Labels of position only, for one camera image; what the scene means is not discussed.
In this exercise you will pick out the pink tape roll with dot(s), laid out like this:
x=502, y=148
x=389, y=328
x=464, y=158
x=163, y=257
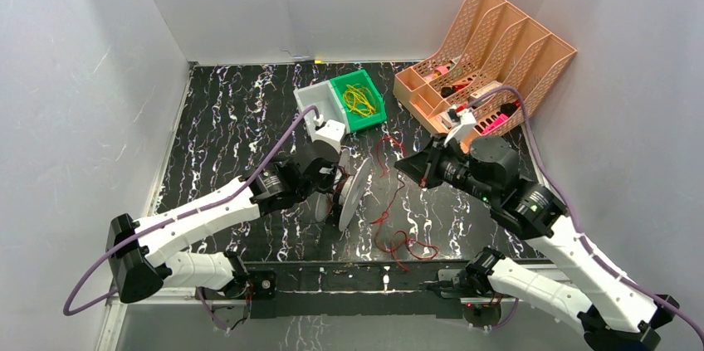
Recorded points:
x=440, y=71

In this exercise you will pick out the peach plastic desk organizer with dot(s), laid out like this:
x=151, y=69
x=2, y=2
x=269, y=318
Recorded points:
x=488, y=40

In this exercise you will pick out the black red marker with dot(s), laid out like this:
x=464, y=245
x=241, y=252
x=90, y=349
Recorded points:
x=509, y=109

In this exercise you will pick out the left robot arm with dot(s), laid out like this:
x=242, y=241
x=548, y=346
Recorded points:
x=148, y=254

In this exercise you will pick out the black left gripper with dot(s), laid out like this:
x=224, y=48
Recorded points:
x=332, y=182

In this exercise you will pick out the white plastic bin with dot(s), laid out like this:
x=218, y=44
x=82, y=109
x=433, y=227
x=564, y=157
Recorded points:
x=322, y=95

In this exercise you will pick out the white box in organizer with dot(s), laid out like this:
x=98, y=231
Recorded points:
x=484, y=90

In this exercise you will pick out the green plastic bin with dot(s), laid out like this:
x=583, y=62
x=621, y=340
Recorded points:
x=362, y=102

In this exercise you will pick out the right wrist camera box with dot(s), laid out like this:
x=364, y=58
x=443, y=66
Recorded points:
x=462, y=122

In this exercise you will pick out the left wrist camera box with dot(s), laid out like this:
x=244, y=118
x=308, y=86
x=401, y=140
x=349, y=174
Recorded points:
x=327, y=138

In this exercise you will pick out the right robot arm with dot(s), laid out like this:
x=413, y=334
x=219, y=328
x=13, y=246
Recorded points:
x=607, y=313

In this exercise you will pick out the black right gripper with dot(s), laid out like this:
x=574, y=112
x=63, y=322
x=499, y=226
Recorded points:
x=422, y=166

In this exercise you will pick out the white plastic cable spool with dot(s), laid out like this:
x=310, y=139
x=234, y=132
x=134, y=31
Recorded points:
x=348, y=191

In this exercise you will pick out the pink item in organizer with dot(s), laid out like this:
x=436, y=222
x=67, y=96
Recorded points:
x=493, y=122

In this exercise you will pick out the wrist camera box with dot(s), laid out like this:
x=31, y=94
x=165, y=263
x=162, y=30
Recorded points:
x=327, y=138
x=462, y=122

